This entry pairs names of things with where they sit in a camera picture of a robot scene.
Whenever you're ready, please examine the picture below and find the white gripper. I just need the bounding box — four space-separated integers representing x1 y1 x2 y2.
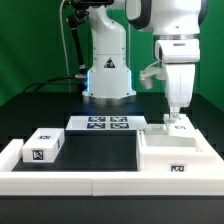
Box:
163 64 195 119

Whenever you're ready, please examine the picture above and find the white cabinet door panel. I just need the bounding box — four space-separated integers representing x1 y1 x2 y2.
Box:
164 114 195 138

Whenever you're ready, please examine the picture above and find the white cabinet body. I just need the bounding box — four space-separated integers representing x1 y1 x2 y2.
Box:
136 131 219 172

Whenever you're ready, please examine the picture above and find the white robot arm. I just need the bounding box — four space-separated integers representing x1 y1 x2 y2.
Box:
83 0 208 119

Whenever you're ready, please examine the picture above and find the white cabinet top box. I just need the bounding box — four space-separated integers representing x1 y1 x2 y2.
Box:
22 128 65 163

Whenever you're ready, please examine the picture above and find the white U-shaped obstacle fence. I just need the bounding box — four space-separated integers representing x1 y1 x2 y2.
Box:
0 139 224 196

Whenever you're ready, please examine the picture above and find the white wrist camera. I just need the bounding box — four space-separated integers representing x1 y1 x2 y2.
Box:
139 61 165 90

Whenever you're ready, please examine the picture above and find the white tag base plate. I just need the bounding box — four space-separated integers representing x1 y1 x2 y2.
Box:
66 116 146 131

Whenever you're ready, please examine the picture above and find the black cable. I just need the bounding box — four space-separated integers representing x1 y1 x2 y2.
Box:
21 75 88 95

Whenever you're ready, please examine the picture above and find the grey hanging cable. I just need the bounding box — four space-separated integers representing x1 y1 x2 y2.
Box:
58 0 73 94

